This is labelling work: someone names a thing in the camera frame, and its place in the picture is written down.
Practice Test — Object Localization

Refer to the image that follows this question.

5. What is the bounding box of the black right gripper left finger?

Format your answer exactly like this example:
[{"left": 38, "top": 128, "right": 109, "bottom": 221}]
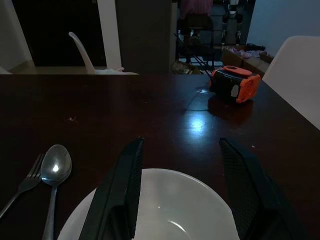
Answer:
[{"left": 78, "top": 136, "right": 145, "bottom": 240}]

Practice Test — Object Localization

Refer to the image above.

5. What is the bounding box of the orange and black device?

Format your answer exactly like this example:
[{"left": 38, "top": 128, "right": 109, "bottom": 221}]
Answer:
[{"left": 208, "top": 65, "right": 262, "bottom": 104}]

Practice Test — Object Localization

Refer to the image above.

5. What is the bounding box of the metal spoon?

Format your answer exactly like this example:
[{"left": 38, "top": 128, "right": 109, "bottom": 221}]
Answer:
[{"left": 40, "top": 144, "right": 73, "bottom": 240}]

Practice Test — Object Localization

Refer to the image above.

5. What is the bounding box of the white bowl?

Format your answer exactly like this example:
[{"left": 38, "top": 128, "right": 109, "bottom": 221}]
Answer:
[{"left": 128, "top": 168, "right": 239, "bottom": 240}]

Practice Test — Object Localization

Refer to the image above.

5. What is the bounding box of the white chair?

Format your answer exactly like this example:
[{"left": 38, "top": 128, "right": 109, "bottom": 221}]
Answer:
[
  {"left": 68, "top": 31, "right": 140, "bottom": 76},
  {"left": 261, "top": 35, "right": 320, "bottom": 131}
]

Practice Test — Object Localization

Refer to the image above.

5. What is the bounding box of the black folding chair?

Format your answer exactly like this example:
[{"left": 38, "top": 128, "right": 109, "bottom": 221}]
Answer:
[{"left": 176, "top": 13, "right": 216, "bottom": 68}]

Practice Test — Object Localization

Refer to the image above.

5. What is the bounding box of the person in pink shirt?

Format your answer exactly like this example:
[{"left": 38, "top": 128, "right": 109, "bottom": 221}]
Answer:
[{"left": 179, "top": 0, "right": 214, "bottom": 41}]

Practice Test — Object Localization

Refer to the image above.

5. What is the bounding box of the metal fork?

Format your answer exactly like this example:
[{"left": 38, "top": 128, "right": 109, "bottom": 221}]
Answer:
[{"left": 0, "top": 153, "right": 45, "bottom": 219}]

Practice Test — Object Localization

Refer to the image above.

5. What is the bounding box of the white plate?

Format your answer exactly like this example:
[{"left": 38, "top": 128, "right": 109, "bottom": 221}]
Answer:
[{"left": 56, "top": 190, "right": 97, "bottom": 240}]

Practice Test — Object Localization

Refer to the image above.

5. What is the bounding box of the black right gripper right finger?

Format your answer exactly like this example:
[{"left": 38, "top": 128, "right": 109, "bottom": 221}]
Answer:
[{"left": 219, "top": 137, "right": 309, "bottom": 240}]

